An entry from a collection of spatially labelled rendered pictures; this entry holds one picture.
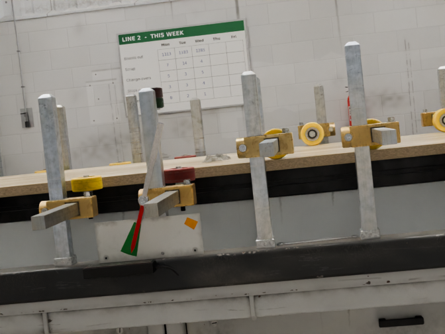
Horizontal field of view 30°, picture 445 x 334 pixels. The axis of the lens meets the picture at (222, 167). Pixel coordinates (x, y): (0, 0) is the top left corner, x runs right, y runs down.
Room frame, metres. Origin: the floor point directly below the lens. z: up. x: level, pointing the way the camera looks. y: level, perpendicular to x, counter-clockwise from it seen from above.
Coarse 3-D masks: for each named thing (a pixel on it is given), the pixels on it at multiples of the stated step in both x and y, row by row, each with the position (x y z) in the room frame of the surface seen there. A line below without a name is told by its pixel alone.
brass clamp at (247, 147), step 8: (256, 136) 1.97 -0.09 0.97; (264, 136) 1.97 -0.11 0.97; (272, 136) 1.97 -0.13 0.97; (280, 136) 1.97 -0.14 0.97; (288, 136) 1.96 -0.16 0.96; (240, 144) 1.98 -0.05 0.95; (248, 144) 1.97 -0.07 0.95; (256, 144) 1.97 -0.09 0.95; (280, 144) 1.97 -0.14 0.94; (288, 144) 1.96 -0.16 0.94; (240, 152) 1.98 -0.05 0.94; (248, 152) 1.97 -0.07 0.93; (256, 152) 1.97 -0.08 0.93; (280, 152) 1.97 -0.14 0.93; (288, 152) 1.96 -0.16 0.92
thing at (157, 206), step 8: (168, 192) 1.96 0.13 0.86; (176, 192) 1.96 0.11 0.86; (152, 200) 1.78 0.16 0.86; (160, 200) 1.76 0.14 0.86; (168, 200) 1.85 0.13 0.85; (176, 200) 1.95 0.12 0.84; (144, 208) 1.72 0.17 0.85; (152, 208) 1.71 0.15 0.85; (160, 208) 1.74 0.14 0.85; (168, 208) 1.84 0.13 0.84; (144, 216) 1.72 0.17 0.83; (152, 216) 1.71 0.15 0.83
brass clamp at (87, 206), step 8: (56, 200) 2.03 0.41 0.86; (64, 200) 2.02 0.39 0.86; (72, 200) 2.02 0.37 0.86; (80, 200) 2.02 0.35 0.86; (88, 200) 2.02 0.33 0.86; (96, 200) 2.06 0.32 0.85; (40, 208) 2.03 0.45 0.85; (48, 208) 2.03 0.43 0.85; (80, 208) 2.02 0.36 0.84; (88, 208) 2.02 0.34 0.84; (96, 208) 2.05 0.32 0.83; (80, 216) 2.02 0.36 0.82; (88, 216) 2.02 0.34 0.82
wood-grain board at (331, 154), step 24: (336, 144) 2.71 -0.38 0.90; (408, 144) 2.21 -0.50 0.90; (432, 144) 2.12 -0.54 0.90; (96, 168) 2.84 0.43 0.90; (120, 168) 2.63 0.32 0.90; (144, 168) 2.45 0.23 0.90; (168, 168) 2.29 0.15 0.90; (216, 168) 2.18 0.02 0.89; (240, 168) 2.17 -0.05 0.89; (288, 168) 2.16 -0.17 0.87; (0, 192) 2.24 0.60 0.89; (24, 192) 2.24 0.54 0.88; (48, 192) 2.23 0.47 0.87
